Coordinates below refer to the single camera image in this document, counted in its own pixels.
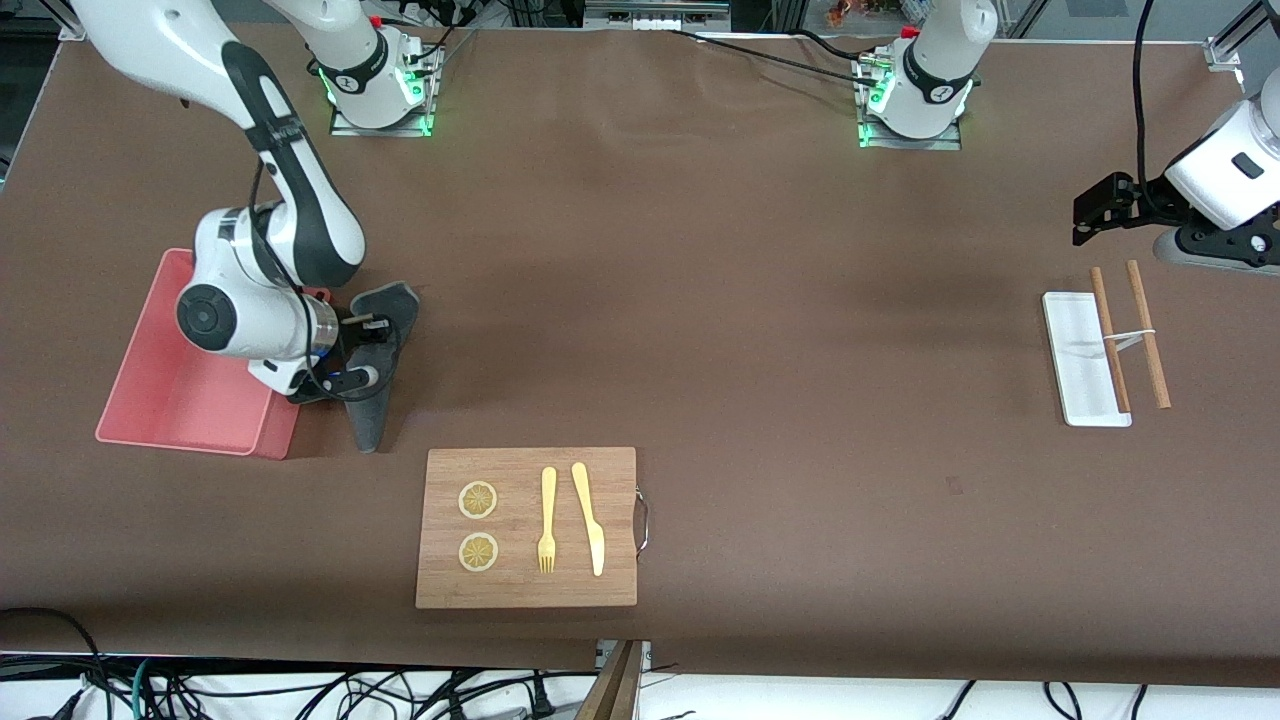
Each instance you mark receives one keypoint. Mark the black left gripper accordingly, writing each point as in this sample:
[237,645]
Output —
[1142,193]

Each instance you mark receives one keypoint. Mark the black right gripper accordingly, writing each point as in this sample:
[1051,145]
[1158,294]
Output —
[349,340]

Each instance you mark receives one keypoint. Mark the grey and red cloth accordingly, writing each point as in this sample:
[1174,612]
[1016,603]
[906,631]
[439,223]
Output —
[372,420]

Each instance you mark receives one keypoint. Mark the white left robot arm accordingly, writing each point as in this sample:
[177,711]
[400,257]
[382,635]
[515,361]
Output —
[935,70]

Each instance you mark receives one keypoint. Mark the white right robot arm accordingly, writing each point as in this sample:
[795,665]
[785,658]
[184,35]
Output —
[150,45]

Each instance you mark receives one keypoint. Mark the white elastic band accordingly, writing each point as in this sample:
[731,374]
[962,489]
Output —
[1132,335]

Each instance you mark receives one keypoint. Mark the wooden rack rod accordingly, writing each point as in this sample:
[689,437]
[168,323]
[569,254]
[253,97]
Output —
[1110,340]
[1150,340]

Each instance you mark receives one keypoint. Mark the white rectangular rack tray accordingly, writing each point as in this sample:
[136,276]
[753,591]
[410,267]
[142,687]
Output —
[1080,370]

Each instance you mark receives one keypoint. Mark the pink plastic bin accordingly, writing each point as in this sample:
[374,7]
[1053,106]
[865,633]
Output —
[170,380]

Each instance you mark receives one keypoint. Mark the dried lemon slice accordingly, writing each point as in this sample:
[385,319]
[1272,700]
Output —
[478,553]
[478,500]

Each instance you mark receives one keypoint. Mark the yellow wooden fork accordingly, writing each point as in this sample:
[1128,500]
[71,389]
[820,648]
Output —
[548,500]

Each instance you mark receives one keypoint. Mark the yellow wooden knife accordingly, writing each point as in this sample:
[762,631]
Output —
[590,520]

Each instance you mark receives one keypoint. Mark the bamboo cutting board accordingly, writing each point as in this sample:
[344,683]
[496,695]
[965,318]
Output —
[525,590]

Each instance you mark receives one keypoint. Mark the silver box behind table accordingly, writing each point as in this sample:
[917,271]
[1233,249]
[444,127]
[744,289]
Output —
[650,15]

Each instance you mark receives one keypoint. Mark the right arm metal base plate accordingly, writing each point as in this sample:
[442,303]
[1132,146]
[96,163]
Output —
[380,131]

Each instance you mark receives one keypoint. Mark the aluminium frame post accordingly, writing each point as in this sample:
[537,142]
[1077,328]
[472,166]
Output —
[75,28]
[1225,50]

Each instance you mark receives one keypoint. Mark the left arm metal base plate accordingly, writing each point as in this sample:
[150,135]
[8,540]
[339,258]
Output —
[910,144]

